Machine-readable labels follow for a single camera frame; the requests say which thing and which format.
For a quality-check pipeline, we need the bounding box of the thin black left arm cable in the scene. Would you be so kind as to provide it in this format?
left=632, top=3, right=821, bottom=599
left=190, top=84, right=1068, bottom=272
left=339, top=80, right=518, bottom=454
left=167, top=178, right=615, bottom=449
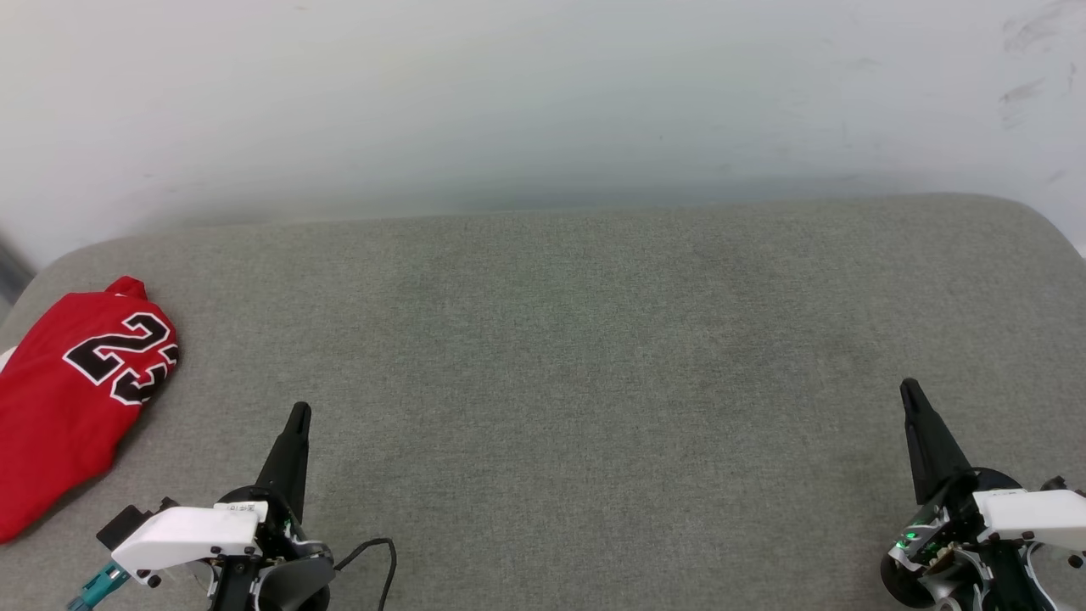
left=334, top=537, right=398, bottom=611

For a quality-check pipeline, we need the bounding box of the teal left camera connector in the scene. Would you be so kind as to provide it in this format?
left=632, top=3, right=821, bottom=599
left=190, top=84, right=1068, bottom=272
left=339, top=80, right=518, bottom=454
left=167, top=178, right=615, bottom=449
left=67, top=563, right=130, bottom=611

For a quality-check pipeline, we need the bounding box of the red and white jersey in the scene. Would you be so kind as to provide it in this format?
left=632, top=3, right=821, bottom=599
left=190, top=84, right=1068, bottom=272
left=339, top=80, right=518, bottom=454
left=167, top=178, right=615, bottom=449
left=0, top=276, right=181, bottom=544

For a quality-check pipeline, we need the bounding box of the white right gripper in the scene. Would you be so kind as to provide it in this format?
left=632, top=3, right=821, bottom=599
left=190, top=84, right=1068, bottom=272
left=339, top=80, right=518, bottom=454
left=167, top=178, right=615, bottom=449
left=889, top=378, right=1086, bottom=566

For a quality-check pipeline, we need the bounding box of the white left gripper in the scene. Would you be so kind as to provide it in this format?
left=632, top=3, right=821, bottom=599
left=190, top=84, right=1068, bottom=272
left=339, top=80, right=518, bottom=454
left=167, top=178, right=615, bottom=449
left=110, top=402, right=336, bottom=611

